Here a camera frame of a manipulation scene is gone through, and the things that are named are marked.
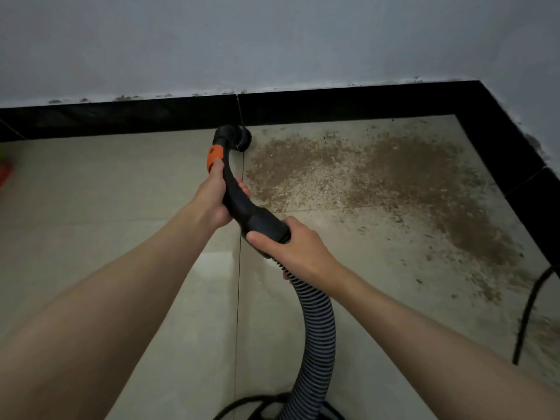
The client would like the black vacuum hose with handle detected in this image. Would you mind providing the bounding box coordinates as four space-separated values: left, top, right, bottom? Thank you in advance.
207 125 338 420

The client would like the black power cable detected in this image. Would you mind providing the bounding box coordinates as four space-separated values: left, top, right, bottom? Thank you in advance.
212 265 557 420

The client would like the person's right hand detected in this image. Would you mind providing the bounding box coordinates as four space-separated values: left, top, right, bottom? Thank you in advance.
245 215 344 298

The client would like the brown sawdust dirt patch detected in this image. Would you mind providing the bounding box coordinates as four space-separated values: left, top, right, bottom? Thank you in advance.
245 127 557 347

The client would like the person's left forearm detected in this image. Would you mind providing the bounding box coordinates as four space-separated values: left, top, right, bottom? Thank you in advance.
0 204 215 420

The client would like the person's left hand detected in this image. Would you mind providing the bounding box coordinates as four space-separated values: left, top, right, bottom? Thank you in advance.
192 160 253 231

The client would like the tiled floor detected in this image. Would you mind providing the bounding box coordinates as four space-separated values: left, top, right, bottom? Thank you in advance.
0 113 560 420

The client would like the person's right forearm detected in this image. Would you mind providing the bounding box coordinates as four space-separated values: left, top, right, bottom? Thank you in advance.
328 268 560 420

